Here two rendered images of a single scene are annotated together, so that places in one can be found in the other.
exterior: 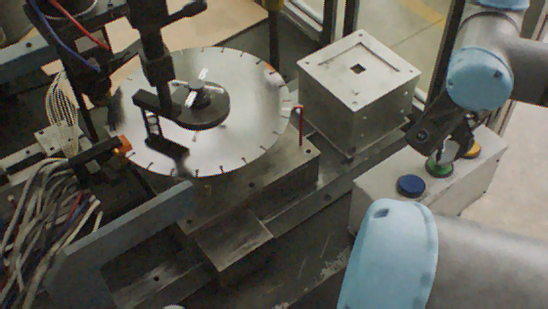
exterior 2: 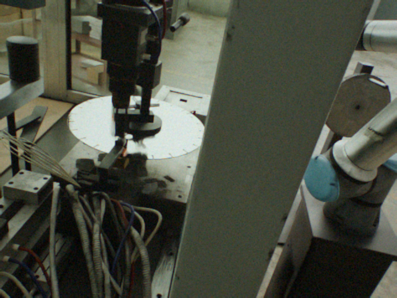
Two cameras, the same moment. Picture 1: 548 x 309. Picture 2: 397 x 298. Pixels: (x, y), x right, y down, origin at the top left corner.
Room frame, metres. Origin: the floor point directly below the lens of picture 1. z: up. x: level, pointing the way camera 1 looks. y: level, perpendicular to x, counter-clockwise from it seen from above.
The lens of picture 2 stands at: (0.16, 0.65, 1.34)
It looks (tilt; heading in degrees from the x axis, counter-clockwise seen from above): 30 degrees down; 308
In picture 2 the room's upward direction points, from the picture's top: 12 degrees clockwise
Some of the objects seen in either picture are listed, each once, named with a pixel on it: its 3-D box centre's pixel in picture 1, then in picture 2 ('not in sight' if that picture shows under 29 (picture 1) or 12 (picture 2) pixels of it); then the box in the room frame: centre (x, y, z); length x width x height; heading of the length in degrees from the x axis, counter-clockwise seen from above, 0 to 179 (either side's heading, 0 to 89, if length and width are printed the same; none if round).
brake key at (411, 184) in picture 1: (410, 186); not in sight; (0.60, -0.23, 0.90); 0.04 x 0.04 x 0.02
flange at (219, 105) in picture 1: (199, 100); (139, 118); (0.76, 0.13, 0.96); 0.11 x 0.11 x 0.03
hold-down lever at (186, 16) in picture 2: (174, 8); (172, 20); (0.69, 0.13, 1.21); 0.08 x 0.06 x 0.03; 125
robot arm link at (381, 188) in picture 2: not in sight; (371, 170); (0.31, -0.30, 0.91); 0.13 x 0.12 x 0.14; 69
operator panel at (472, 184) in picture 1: (425, 187); not in sight; (0.65, -0.28, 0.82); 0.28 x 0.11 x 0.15; 125
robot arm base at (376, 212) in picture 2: not in sight; (355, 203); (0.31, -0.31, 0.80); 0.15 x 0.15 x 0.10
